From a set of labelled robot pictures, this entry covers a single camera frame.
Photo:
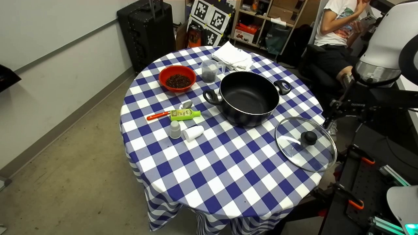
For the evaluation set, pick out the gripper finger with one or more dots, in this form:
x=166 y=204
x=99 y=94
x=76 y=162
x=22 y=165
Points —
x=330 y=119
x=339 y=105

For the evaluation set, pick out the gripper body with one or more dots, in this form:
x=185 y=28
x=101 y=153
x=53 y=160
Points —
x=382 y=96

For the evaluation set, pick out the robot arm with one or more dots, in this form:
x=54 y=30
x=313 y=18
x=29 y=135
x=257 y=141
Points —
x=388 y=36

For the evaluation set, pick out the glass pot lid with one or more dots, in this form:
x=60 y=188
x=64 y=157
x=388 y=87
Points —
x=308 y=137

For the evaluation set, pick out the black cooking pot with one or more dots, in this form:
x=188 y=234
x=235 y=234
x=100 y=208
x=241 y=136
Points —
x=248 y=94

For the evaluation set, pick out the orange tipped black clamp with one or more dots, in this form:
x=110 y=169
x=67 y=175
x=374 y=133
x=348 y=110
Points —
x=351 y=197
x=362 y=156

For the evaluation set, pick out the black bag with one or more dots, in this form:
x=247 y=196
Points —
x=298 y=45

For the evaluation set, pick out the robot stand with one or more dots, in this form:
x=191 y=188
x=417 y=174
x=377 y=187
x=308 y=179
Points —
x=369 y=182

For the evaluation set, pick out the person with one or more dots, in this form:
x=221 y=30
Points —
x=333 y=29

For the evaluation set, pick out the grey green bag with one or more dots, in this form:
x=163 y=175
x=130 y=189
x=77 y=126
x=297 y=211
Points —
x=277 y=39

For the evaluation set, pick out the blue white checked tablecloth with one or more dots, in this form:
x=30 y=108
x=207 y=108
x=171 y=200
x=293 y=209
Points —
x=228 y=169

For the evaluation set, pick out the wooden shelf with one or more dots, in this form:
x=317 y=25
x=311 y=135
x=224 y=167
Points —
x=261 y=18

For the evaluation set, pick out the folded white cloth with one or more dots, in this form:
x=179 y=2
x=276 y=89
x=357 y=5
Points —
x=232 y=55

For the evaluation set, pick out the red box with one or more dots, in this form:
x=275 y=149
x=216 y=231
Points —
x=243 y=34

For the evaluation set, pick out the clear plastic measuring cup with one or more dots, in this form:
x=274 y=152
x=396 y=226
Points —
x=209 y=73

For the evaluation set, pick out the small white cup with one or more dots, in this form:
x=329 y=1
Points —
x=193 y=133

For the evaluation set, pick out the green bottle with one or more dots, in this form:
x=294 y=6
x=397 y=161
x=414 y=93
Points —
x=183 y=114

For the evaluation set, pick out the marker pattern board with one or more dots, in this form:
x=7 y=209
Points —
x=212 y=18

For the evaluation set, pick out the small grey cup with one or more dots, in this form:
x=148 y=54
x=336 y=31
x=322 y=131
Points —
x=175 y=130

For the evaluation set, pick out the heap of coffee beans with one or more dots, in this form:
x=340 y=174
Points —
x=178 y=81

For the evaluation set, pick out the red bowl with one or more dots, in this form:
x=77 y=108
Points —
x=163 y=76

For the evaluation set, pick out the black hard case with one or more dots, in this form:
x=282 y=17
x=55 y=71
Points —
x=147 y=32

